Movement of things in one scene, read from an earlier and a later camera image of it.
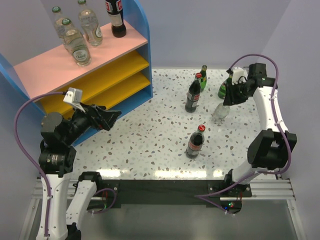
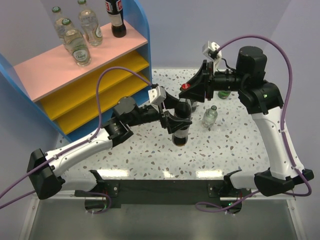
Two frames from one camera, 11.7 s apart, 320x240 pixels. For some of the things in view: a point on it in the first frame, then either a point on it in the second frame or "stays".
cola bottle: (195, 143) -> (183, 108)
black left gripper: (100, 116) -> (172, 125)
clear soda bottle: (58, 17) stays
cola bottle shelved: (114, 9) stays
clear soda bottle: (220, 113) -> (210, 117)
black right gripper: (230, 98) -> (198, 90)
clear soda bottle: (76, 44) stays
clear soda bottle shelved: (88, 20) stays
